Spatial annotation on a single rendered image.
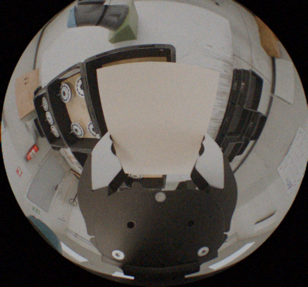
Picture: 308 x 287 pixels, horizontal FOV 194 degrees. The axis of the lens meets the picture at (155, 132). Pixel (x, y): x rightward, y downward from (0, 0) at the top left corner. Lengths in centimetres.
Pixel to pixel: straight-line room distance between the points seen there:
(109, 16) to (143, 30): 22
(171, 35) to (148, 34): 12
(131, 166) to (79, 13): 49
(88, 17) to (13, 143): 301
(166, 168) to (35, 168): 337
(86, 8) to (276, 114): 314
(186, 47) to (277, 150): 284
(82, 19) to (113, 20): 13
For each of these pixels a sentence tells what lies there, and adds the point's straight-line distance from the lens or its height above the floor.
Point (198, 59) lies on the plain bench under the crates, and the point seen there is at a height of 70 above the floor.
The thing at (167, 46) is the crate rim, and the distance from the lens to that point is 30.
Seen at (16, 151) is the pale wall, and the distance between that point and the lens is 320.
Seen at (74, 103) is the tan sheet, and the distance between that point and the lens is 57.
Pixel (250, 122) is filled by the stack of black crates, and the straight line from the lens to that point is 146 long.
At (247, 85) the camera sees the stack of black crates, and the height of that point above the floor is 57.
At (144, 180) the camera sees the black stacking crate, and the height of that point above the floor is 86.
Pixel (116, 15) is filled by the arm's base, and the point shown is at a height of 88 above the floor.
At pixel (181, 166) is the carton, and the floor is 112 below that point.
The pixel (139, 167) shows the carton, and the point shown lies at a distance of 15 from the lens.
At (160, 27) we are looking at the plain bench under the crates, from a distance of 60.
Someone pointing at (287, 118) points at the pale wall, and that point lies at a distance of 289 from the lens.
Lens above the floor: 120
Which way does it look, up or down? 58 degrees down
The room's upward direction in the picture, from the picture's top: 180 degrees counter-clockwise
